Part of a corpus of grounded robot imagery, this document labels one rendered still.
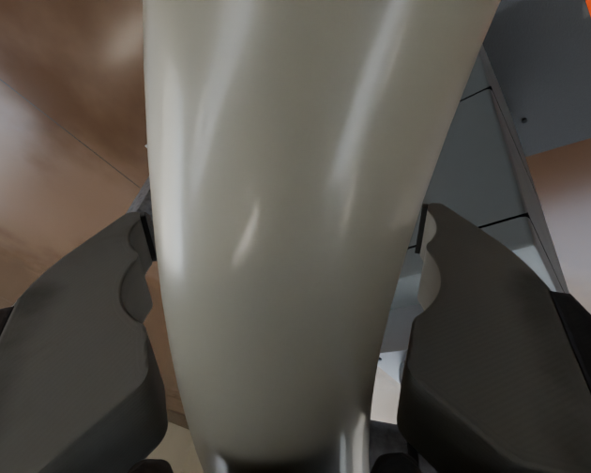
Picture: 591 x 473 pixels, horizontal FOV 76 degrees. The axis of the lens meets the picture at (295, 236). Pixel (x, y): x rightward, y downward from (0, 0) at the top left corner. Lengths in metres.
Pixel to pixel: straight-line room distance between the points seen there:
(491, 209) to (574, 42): 0.82
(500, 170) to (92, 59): 1.42
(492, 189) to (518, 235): 0.11
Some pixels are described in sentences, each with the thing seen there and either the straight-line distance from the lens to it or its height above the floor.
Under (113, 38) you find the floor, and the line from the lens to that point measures 1.60.
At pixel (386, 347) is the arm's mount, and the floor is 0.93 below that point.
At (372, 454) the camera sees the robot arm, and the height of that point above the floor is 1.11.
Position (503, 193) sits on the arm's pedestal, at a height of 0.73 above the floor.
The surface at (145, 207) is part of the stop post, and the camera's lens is 1.52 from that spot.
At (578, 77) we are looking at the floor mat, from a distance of 1.49.
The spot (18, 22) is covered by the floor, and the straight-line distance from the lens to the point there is 1.80.
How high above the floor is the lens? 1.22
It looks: 39 degrees down
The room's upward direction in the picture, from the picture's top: 167 degrees counter-clockwise
